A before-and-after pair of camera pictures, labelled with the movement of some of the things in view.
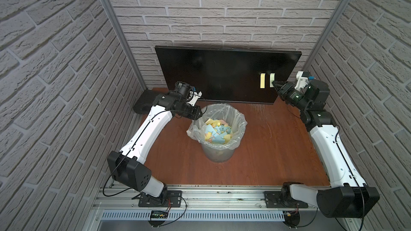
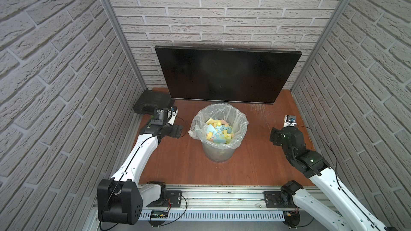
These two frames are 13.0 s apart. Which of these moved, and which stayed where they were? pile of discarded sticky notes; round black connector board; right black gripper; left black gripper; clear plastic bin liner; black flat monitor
Moved: left black gripper; right black gripper
Stayed: pile of discarded sticky notes; clear plastic bin liner; round black connector board; black flat monitor
